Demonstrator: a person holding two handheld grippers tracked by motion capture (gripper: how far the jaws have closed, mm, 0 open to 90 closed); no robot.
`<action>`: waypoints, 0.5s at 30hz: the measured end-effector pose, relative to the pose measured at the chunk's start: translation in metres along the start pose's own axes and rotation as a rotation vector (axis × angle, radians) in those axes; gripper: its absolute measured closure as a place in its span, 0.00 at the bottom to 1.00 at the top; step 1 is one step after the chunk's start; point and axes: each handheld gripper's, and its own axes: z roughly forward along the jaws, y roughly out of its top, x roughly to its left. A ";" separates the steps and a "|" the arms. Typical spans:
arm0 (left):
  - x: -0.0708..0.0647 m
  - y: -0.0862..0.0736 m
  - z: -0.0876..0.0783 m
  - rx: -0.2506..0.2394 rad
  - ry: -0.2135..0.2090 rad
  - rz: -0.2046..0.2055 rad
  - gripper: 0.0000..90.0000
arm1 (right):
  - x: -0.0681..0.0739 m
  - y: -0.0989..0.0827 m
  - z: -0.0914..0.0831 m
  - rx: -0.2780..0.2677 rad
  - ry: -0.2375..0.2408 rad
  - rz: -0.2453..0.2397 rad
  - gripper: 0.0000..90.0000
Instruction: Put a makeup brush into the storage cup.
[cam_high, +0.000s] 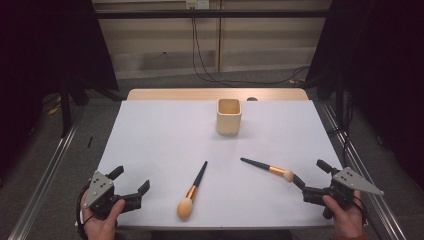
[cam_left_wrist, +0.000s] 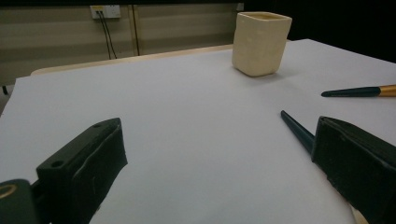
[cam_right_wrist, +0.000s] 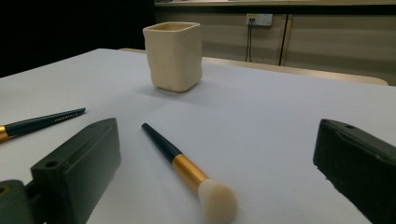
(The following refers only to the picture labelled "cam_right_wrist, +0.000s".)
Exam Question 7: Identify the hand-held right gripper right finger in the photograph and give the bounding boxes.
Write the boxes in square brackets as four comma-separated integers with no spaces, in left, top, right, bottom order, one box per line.
[312,118,396,224]

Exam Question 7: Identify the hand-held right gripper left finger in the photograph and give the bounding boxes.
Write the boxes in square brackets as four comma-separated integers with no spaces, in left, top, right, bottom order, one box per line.
[30,117,122,224]

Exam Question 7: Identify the makeup brush with big tan head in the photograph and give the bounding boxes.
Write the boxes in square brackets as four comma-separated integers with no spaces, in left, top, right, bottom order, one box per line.
[0,107,87,144]

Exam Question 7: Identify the makeup brush with small pale head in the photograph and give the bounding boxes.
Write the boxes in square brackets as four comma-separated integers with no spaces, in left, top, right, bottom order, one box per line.
[141,122,238,224]

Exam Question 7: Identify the cream square cup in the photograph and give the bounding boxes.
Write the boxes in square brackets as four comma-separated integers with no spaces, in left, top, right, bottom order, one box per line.
[142,21,204,93]

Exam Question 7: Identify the white table sheet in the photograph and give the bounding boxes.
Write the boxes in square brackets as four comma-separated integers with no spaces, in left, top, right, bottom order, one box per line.
[0,48,396,224]

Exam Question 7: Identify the black curtain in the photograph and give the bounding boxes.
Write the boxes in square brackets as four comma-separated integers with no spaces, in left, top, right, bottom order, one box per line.
[0,0,157,78]

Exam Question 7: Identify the black horizontal bar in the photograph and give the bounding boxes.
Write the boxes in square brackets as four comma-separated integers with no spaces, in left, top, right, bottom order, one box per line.
[154,4,396,15]

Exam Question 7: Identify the black wall socket cable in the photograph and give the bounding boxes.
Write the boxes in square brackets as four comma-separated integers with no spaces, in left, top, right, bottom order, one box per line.
[245,19,251,63]

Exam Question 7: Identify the white wall socket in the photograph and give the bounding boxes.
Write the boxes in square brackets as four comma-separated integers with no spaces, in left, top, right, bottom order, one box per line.
[246,13,274,27]

